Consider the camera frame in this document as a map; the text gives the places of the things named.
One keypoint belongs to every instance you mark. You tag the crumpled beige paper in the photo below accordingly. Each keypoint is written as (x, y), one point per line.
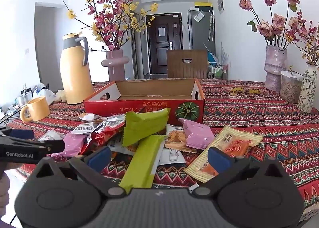
(60, 95)

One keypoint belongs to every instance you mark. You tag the yellow thermos jug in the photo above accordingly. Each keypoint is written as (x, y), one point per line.
(76, 73)

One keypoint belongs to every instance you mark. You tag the small silver snack packet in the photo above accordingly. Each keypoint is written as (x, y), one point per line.
(87, 117)

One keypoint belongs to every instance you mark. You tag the hanging white umbrella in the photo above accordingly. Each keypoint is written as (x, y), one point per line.
(212, 25)

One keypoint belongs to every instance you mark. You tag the person's left hand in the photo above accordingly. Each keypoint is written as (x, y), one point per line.
(3, 200)

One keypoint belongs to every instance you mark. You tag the white black print packet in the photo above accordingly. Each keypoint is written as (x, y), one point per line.
(84, 128)

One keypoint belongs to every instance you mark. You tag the dried pink roses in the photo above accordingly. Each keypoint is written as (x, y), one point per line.
(270, 25)

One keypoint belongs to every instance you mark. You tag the red silver snack packet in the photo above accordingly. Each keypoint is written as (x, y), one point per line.
(104, 133)

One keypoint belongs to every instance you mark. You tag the red cardboard box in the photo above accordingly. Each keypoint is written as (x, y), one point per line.
(149, 108)

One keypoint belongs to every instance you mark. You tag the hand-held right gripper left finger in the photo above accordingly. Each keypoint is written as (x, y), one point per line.
(99, 159)

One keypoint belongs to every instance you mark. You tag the pink yellow flowering branches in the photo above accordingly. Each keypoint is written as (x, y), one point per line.
(112, 11)

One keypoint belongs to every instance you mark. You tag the green snack packet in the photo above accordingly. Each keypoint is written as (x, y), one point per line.
(144, 126)
(143, 163)

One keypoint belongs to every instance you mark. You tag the pink snack packet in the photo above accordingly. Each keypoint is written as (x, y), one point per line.
(72, 144)
(197, 134)

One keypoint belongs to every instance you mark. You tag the fallen yellow flowers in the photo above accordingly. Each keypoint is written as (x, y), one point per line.
(245, 91)

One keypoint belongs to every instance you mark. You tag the white floral vase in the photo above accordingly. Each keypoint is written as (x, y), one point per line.
(307, 91)

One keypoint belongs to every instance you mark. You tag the dark brown door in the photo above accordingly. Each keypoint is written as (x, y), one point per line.
(163, 43)

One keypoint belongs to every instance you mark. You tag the red patterned tablecloth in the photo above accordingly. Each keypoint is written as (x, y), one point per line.
(249, 118)

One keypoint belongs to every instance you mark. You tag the wall paper sheet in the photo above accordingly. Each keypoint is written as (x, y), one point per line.
(221, 2)

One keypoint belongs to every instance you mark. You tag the yellow mug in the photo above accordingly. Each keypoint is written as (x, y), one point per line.
(37, 109)

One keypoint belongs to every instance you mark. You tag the clear plastic food container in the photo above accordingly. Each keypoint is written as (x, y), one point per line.
(290, 88)

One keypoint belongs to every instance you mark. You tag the clear glass cup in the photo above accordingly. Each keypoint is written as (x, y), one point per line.
(24, 99)

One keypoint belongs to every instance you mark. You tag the red yellow flower sprigs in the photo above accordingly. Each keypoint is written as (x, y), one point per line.
(305, 36)

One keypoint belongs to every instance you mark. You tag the white plastic bag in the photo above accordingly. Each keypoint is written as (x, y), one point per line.
(44, 94)

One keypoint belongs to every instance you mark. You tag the yellow orange snack packet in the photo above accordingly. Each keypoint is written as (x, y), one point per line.
(231, 147)

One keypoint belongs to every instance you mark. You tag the pink textured vase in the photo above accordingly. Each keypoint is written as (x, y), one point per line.
(275, 68)

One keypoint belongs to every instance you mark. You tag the white cracker print packet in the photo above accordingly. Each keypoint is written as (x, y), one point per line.
(175, 138)

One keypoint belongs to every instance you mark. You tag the small storage rack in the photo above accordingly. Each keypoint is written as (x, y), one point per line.
(218, 71)

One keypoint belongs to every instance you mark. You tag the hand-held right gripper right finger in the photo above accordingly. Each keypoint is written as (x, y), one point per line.
(219, 160)

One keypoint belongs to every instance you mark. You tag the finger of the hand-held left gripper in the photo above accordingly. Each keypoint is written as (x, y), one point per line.
(30, 149)
(22, 134)

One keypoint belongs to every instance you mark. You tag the wooden chair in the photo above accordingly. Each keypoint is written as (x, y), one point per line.
(187, 67)

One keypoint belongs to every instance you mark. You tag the grey refrigerator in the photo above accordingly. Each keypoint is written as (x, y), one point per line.
(200, 31)

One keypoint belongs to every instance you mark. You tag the yellow black box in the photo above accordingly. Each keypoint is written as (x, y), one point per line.
(203, 6)

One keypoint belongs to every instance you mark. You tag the white snack packet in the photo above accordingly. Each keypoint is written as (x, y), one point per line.
(172, 155)

